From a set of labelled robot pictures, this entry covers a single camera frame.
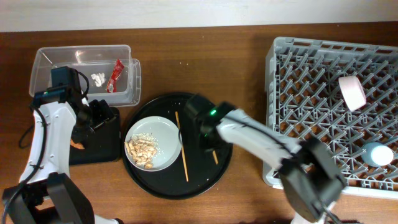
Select wooden chopstick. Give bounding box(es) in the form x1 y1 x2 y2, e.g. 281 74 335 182
175 111 189 182
212 151 218 165

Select red snack wrapper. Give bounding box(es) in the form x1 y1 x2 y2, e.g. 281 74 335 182
106 59 124 93

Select orange carrot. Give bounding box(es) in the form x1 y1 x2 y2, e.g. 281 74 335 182
70 139 85 150

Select grey plate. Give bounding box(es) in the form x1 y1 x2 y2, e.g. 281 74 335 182
124 116 181 172

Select peanut shell food scraps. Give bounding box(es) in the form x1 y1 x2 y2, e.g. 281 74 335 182
124 133 159 169

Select white bowl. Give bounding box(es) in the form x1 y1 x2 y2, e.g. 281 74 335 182
338 76 366 111

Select light blue cup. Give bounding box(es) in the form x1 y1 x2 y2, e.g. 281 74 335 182
361 142 394 167

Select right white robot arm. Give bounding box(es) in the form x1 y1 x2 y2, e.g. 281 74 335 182
183 95 346 223

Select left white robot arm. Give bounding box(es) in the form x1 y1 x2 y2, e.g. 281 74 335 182
1 67 122 223

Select clear plastic waste bin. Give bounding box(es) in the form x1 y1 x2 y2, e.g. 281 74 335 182
29 44 142 108

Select grey dishwasher rack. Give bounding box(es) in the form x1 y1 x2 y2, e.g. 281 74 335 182
265 37 397 198

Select crumpled white tissue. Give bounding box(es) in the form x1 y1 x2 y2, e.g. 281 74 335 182
91 73 105 87

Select black rectangular tray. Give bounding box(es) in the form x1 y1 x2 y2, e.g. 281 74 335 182
69 107 121 166

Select round black serving tray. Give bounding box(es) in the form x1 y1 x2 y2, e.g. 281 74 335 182
123 92 233 200

